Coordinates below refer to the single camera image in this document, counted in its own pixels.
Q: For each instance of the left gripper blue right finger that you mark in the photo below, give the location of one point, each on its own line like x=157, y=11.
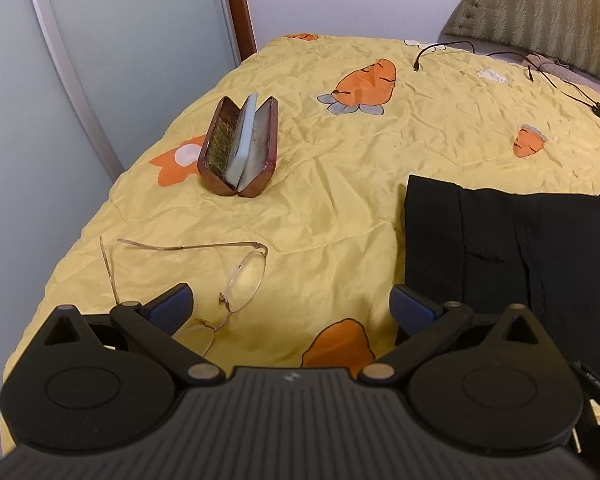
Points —
x=412, y=312

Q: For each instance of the frosted glass wardrobe door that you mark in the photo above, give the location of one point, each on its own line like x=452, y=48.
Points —
x=86, y=86

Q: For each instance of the black pants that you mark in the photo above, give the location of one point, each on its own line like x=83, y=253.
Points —
x=488, y=249

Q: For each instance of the yellow carrot print bedspread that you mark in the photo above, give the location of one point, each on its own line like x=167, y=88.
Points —
x=357, y=118

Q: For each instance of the brown open glasses case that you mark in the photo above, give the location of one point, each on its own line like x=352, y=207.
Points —
x=239, y=154

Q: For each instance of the olive padded headboard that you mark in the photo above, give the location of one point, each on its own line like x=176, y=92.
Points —
x=568, y=30

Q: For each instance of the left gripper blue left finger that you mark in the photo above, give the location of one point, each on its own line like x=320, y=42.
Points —
x=170, y=310

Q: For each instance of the brown wooden door frame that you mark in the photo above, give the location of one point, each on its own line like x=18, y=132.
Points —
x=239, y=11

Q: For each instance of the thin metal frame eyeglasses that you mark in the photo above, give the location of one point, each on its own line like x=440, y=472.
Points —
x=225, y=277

